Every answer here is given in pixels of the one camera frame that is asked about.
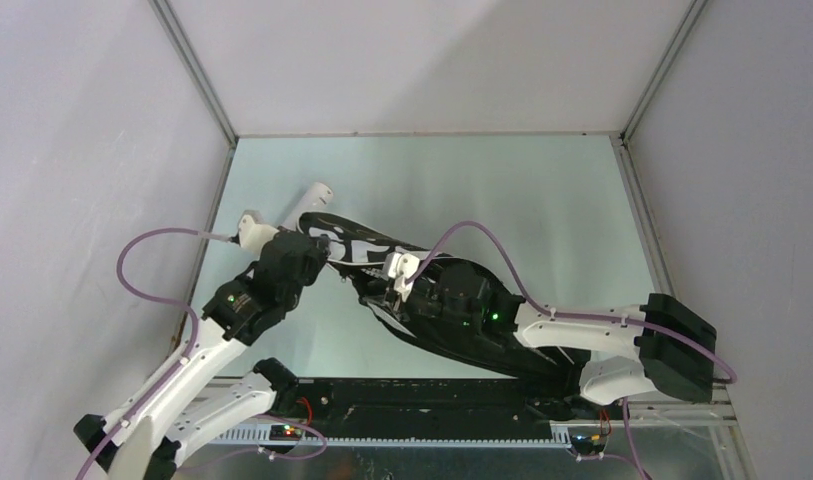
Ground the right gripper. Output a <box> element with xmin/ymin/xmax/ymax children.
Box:
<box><xmin>364</xmin><ymin>276</ymin><xmax>476</xmax><ymax>326</ymax></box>

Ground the white shuttlecock tube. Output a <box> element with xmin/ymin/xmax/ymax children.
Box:
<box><xmin>280</xmin><ymin>182</ymin><xmax>334</xmax><ymax>230</ymax></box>

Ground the black racket bag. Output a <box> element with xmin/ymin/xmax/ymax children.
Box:
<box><xmin>297</xmin><ymin>212</ymin><xmax>591</xmax><ymax>396</ymax></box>

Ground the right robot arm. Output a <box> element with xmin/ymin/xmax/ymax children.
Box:
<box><xmin>386</xmin><ymin>256</ymin><xmax>716</xmax><ymax>418</ymax></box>

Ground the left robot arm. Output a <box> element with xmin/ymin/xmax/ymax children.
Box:
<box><xmin>74</xmin><ymin>225</ymin><xmax>330</xmax><ymax>479</ymax></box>

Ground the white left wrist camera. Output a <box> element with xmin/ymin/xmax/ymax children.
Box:
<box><xmin>236</xmin><ymin>210</ymin><xmax>279</xmax><ymax>255</ymax></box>

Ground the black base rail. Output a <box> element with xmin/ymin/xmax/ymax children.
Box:
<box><xmin>270</xmin><ymin>377</ymin><xmax>622</xmax><ymax>442</ymax></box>

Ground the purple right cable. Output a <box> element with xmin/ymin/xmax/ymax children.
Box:
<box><xmin>405</xmin><ymin>220</ymin><xmax>739</xmax><ymax>480</ymax></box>

